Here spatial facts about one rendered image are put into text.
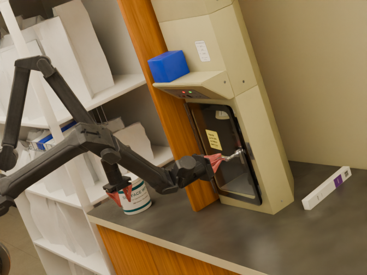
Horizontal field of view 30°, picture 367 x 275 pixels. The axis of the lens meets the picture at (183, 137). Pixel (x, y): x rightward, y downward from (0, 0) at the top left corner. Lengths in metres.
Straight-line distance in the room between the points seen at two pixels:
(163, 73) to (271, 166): 0.52
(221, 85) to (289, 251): 0.60
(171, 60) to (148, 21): 0.22
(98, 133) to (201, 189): 0.83
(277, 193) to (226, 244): 0.28
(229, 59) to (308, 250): 0.70
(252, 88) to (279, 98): 0.49
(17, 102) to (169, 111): 0.58
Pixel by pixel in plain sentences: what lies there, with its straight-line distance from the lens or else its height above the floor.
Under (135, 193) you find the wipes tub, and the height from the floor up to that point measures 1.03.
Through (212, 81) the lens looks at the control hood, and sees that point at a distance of 2.33.
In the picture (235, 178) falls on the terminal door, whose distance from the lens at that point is 2.57.
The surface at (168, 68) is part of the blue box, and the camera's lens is 2.48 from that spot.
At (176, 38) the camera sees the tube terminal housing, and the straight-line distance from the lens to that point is 2.54.
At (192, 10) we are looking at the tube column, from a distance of 2.40.
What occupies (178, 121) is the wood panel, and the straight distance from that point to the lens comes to 2.70.
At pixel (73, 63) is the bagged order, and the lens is 3.46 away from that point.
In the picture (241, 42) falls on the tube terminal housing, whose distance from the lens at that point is 2.42.
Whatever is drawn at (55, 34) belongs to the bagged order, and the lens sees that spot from 3.45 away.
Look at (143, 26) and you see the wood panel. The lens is 2.63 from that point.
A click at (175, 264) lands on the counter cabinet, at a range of 2.77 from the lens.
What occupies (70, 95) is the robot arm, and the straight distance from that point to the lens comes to 2.59.
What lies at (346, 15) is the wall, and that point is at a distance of 2.51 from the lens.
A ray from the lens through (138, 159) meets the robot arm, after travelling 2.21.
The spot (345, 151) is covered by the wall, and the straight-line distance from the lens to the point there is 2.79.
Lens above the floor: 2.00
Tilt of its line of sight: 16 degrees down
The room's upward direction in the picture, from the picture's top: 20 degrees counter-clockwise
